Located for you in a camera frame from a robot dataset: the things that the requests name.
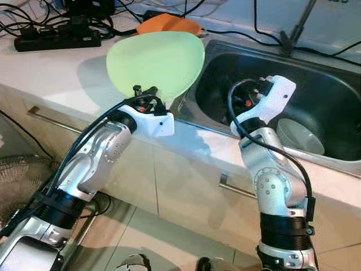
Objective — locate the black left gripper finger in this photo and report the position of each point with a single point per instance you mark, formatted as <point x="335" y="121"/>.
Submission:
<point x="152" y="90"/>

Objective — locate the light green plate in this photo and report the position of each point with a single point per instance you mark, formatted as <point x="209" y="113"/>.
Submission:
<point x="158" y="59"/>

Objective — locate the white bowl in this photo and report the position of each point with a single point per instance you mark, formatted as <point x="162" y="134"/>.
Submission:
<point x="302" y="138"/>

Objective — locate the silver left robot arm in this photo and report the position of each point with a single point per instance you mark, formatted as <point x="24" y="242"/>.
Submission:
<point x="93" y="161"/>

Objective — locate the beige kitchen counter cabinet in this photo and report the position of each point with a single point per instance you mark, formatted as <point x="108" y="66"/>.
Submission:
<point x="186" y="192"/>

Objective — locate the orange bowl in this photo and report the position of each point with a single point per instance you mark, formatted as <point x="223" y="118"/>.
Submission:
<point x="169" y="23"/>

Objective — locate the stainless steel sink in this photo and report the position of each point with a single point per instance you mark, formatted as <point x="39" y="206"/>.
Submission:
<point x="327" y="96"/>

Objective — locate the flat black power brick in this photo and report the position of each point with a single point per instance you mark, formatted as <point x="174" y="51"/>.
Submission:
<point x="155" y="13"/>

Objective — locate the metal faucet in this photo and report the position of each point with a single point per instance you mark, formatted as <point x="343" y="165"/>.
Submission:
<point x="298" y="25"/>

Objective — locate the black adapter box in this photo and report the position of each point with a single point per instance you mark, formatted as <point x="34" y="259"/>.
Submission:
<point x="90" y="7"/>

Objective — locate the black power strip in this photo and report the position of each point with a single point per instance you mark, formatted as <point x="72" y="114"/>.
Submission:
<point x="56" y="42"/>

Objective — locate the black floor fan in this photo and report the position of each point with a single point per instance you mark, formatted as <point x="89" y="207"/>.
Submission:
<point x="17" y="180"/>

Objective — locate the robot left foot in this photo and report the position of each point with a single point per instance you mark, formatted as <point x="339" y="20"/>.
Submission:
<point x="135" y="264"/>

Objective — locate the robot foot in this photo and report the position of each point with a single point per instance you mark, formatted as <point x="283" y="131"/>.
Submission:
<point x="135" y="264"/>
<point x="210" y="265"/>

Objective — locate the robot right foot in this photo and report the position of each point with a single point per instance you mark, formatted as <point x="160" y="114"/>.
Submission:
<point x="210" y="265"/>

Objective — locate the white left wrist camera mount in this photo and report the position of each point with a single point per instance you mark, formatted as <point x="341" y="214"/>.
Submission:
<point x="155" y="121"/>

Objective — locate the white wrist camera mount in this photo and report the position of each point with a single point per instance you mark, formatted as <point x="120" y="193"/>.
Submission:
<point x="155" y="121"/>
<point x="279" y="93"/>

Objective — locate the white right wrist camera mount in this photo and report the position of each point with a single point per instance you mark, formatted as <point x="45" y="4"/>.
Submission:
<point x="279" y="93"/>

